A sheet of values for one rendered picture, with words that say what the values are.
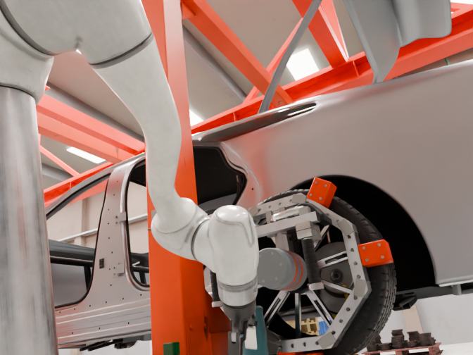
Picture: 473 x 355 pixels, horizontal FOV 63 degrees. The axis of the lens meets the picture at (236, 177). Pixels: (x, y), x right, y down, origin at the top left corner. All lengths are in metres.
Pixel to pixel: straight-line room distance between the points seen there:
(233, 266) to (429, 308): 8.99
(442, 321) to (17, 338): 9.41
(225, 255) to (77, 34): 0.48
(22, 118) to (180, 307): 1.09
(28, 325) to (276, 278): 0.90
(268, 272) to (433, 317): 8.50
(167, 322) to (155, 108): 1.09
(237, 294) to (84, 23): 0.59
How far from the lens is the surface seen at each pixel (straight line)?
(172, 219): 0.86
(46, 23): 0.56
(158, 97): 0.59
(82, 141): 4.18
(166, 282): 1.57
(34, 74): 0.60
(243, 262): 0.81
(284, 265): 1.29
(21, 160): 0.55
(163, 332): 1.57
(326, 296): 1.92
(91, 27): 0.54
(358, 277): 1.41
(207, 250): 0.82
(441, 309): 9.70
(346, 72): 4.57
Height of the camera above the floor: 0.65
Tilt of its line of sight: 22 degrees up
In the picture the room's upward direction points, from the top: 8 degrees counter-clockwise
